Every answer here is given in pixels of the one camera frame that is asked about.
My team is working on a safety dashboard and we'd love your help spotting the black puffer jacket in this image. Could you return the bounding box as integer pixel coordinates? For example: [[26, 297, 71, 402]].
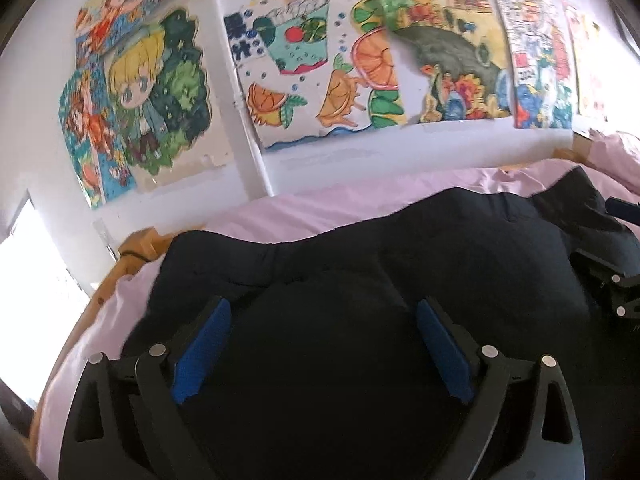
[[122, 168, 639, 479]]

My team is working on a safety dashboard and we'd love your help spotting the pink bed duvet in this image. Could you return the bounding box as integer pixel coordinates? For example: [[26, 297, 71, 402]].
[[29, 132, 639, 479]]

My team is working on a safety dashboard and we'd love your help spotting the bright window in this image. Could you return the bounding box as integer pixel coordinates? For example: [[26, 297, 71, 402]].
[[1, 191, 102, 408]]

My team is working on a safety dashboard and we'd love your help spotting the pale cartoon drawing poster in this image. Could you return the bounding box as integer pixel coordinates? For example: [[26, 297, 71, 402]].
[[563, 0, 620, 125]]

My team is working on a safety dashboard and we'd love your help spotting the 2024 dragon drawing poster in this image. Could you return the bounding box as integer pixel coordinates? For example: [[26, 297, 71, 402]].
[[495, 0, 577, 130]]

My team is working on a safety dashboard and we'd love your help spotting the orange hair girl drawing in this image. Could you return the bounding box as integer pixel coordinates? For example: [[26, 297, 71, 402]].
[[58, 63, 136, 209]]

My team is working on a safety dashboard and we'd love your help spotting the dark fish flowers drawing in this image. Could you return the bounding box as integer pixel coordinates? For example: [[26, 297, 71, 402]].
[[380, 0, 511, 122]]

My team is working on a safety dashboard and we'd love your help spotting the blond anime character drawing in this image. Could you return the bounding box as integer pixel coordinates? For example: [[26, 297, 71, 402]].
[[104, 8, 233, 192]]

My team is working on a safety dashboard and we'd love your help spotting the fruit juice drawing poster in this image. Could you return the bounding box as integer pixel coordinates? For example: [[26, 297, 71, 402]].
[[224, 0, 407, 150]]

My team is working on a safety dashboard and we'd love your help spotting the red hair girl drawing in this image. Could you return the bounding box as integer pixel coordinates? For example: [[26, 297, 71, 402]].
[[75, 0, 163, 67]]

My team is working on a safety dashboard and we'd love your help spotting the wooden bed frame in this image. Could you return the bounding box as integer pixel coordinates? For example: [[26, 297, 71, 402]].
[[27, 228, 176, 463]]

